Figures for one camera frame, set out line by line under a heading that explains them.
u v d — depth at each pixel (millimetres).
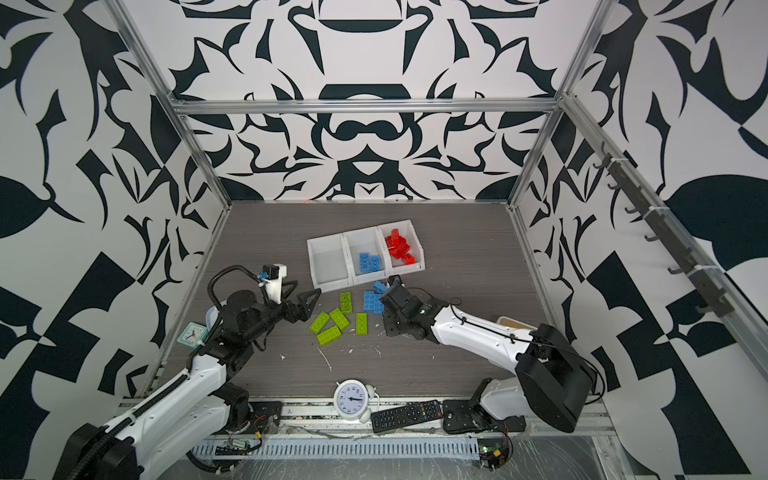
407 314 634
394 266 965
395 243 1014
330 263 1020
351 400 745
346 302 924
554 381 420
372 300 933
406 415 735
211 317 888
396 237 1038
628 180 644
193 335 852
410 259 991
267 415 738
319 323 891
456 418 742
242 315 615
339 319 892
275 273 700
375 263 1007
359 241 1020
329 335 865
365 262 1018
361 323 897
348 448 713
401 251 1027
